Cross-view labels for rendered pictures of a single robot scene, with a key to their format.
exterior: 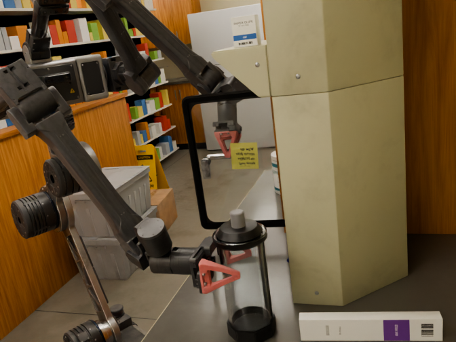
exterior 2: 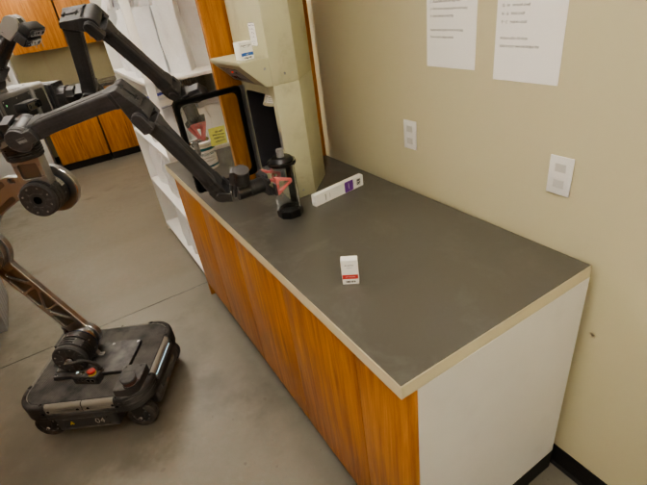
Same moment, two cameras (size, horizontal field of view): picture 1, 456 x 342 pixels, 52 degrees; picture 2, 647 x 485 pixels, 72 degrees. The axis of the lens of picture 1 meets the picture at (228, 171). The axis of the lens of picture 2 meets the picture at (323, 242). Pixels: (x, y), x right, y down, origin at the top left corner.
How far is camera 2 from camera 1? 115 cm
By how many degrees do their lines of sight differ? 45
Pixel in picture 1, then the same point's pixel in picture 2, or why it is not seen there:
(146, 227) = (239, 170)
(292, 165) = (286, 122)
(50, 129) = (162, 124)
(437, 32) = not seen: hidden behind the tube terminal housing
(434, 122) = not seen: hidden behind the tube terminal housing
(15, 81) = (129, 93)
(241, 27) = (245, 48)
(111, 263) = not seen: outside the picture
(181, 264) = (258, 187)
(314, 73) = (292, 70)
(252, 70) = (262, 72)
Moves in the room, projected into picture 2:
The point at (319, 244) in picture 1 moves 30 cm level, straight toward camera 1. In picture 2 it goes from (302, 162) to (352, 177)
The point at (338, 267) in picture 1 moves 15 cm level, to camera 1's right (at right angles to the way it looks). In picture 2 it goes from (311, 171) to (332, 160)
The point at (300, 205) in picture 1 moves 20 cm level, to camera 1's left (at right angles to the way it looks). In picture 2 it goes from (292, 143) to (256, 161)
